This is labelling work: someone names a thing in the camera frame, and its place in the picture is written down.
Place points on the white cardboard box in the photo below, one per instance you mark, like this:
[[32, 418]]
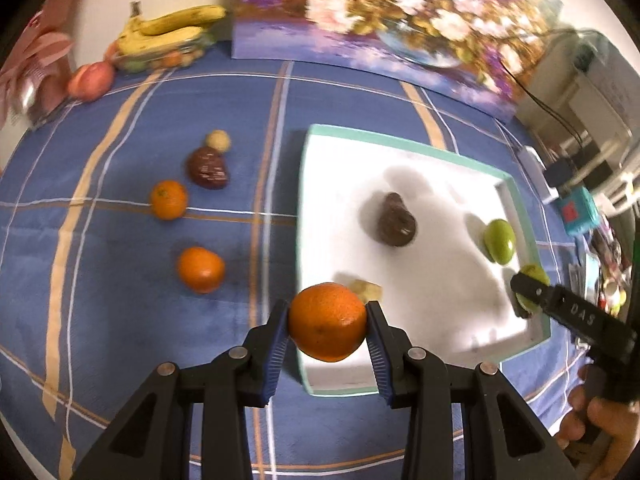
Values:
[[610, 85]]

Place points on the clear container of small fruit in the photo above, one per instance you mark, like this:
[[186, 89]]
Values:
[[165, 60]]

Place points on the teal box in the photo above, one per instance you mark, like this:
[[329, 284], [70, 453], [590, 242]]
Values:
[[577, 210]]

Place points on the person's right hand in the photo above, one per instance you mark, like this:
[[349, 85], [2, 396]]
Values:
[[610, 435]]

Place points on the dark brown avocado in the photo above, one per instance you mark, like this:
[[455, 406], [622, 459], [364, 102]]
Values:
[[395, 221]]

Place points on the small tan longan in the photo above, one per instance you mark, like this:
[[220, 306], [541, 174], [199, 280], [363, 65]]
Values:
[[368, 287], [218, 140]]

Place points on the pink wrapped bouquet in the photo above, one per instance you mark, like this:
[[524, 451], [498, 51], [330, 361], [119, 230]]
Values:
[[35, 60]]

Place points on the white power strip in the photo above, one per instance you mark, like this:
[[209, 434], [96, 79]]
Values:
[[532, 162]]

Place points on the yellow banana bunch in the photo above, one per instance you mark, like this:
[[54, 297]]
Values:
[[170, 27]]

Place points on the green jujube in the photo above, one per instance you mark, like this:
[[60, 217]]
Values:
[[538, 274], [500, 241]]

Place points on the wrinkled brown date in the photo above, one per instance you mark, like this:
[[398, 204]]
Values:
[[208, 168]]

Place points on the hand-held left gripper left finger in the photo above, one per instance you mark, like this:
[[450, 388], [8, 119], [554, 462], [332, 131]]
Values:
[[275, 355]]

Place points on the blue plaid tablecloth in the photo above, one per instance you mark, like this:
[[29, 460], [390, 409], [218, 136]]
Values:
[[125, 310]]

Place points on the orange tangerine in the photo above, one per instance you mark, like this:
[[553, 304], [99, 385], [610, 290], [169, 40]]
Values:
[[169, 200], [327, 322], [201, 270]]

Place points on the flower painting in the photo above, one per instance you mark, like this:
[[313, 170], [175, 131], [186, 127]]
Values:
[[400, 10]]

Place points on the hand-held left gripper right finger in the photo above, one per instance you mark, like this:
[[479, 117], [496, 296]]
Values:
[[380, 360]]

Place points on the cluttered small trinkets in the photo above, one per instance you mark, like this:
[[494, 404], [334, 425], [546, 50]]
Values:
[[607, 285]]

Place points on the black charger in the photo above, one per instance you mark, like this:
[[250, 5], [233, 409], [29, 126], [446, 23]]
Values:
[[557, 175]]

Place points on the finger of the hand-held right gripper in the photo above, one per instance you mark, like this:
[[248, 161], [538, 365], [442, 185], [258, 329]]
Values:
[[530, 291]]

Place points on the red peach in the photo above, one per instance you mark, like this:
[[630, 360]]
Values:
[[91, 81]]

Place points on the white chair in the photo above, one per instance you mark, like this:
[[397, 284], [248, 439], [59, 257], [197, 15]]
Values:
[[607, 180]]

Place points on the white tray with green rim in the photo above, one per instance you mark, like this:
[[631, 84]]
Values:
[[350, 200]]

